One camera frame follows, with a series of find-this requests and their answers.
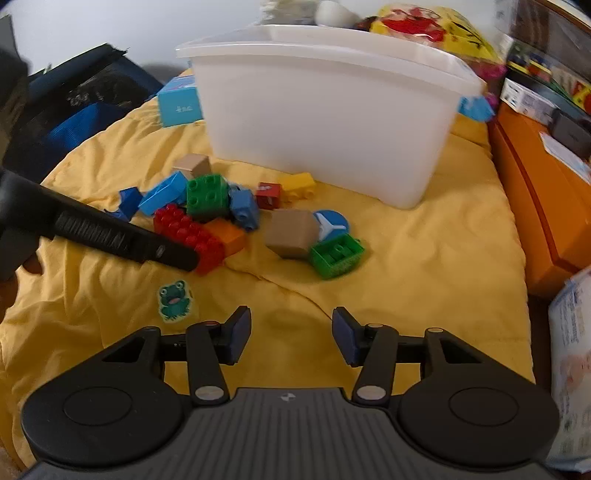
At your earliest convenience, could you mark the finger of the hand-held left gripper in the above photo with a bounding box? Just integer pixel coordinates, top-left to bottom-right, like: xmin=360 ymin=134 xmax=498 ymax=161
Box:
xmin=133 ymin=228 xmax=201 ymax=273

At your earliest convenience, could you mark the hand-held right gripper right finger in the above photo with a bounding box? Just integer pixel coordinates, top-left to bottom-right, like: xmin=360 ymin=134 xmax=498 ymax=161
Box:
xmin=331 ymin=306 xmax=484 ymax=409

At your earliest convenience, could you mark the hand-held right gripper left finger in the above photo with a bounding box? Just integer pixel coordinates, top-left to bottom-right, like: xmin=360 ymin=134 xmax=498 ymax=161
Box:
xmin=100 ymin=305 xmax=253 ymax=408

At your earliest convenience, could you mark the long red building brick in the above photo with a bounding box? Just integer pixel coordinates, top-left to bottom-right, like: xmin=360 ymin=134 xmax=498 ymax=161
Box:
xmin=153 ymin=203 xmax=226 ymax=277

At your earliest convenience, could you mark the green frog tile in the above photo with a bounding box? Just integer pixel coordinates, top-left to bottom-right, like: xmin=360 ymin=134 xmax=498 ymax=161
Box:
xmin=157 ymin=280 xmax=190 ymax=322

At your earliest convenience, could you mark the orange printed brick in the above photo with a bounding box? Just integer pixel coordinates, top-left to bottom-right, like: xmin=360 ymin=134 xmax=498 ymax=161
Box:
xmin=203 ymin=219 xmax=248 ymax=257

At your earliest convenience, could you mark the blue building brick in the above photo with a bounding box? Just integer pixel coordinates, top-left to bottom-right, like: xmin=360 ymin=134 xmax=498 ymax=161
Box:
xmin=138 ymin=170 xmax=188 ymax=217

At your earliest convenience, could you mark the green square building brick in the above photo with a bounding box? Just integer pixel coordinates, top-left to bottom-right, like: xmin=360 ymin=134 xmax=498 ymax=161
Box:
xmin=185 ymin=174 xmax=230 ymax=222

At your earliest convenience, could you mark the blue curved plastic piece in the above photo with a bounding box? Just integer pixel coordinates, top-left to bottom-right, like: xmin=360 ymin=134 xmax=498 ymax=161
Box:
xmin=104 ymin=186 xmax=143 ymax=220

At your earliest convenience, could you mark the small green brick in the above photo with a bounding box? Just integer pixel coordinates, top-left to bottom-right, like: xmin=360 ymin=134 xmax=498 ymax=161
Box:
xmin=308 ymin=233 xmax=366 ymax=281

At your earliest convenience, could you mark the small blue brick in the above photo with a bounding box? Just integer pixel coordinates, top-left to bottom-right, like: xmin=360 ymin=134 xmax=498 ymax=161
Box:
xmin=228 ymin=184 xmax=260 ymax=230

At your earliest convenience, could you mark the small tan cube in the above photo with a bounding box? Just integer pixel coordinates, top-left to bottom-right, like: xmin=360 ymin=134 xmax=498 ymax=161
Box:
xmin=172 ymin=154 xmax=210 ymax=182

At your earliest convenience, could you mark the blue disc white propeller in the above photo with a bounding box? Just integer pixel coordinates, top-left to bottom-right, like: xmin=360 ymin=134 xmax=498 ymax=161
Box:
xmin=314 ymin=209 xmax=351 ymax=241

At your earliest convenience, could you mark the small red printed brick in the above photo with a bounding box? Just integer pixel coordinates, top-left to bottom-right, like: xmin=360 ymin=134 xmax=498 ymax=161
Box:
xmin=255 ymin=182 xmax=283 ymax=211

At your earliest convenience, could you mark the large tan cube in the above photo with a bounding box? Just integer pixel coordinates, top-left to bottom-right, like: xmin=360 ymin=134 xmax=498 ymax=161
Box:
xmin=263 ymin=208 xmax=321 ymax=260

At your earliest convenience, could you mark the small yellow brick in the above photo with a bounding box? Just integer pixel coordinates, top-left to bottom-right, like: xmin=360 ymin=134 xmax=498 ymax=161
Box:
xmin=281 ymin=172 xmax=318 ymax=202

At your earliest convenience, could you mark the white plastic bin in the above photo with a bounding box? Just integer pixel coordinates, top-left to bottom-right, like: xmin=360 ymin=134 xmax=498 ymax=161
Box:
xmin=175 ymin=24 xmax=487 ymax=211

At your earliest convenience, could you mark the yellow cloth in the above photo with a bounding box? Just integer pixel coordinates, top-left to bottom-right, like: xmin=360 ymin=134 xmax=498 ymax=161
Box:
xmin=0 ymin=69 xmax=537 ymax=464

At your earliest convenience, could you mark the dark blue bag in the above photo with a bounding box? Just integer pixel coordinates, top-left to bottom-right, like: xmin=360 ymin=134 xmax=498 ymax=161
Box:
xmin=25 ymin=44 xmax=165 ymax=186

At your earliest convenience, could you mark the blue cardboard box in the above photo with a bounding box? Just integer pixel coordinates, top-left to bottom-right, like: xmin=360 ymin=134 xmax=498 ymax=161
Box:
xmin=156 ymin=74 xmax=206 ymax=129

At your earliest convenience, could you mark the orange cardboard box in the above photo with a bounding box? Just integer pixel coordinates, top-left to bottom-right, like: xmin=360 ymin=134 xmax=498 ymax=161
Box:
xmin=486 ymin=104 xmax=591 ymax=302

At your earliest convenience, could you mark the white wet wipes pack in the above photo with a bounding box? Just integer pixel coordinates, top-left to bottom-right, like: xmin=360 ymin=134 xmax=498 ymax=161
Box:
xmin=547 ymin=267 xmax=591 ymax=472

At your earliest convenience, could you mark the clear plastic bag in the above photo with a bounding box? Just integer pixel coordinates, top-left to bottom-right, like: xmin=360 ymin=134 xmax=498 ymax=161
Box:
xmin=259 ymin=0 xmax=319 ymax=27

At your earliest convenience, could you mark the white paper slip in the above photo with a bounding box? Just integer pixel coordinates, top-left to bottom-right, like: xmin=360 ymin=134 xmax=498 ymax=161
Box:
xmin=539 ymin=131 xmax=591 ymax=186

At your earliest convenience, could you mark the white round object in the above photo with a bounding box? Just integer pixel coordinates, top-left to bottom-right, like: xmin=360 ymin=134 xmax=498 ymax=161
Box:
xmin=316 ymin=0 xmax=357 ymax=29

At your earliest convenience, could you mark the small black box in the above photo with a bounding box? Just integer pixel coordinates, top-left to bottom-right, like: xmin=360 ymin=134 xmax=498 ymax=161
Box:
xmin=551 ymin=111 xmax=591 ymax=158

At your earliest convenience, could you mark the yellow red printed bag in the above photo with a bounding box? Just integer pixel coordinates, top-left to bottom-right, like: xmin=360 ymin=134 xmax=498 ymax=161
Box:
xmin=369 ymin=6 xmax=507 ymax=83

